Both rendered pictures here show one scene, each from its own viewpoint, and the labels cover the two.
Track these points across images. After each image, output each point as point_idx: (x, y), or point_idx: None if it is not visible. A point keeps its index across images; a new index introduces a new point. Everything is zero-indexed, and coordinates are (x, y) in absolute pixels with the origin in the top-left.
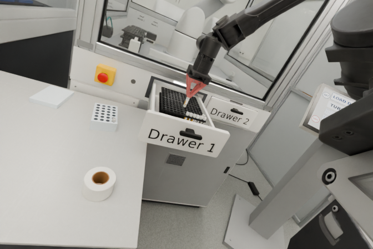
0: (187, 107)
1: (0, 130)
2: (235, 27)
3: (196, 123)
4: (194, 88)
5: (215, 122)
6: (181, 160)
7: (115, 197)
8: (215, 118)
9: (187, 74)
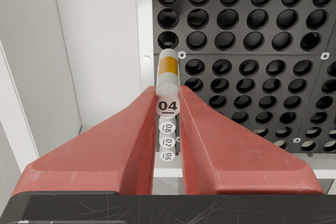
0: (261, 85)
1: None
2: None
3: (11, 101)
4: (185, 178)
5: (326, 183)
6: None
7: None
8: (329, 192)
9: (226, 188)
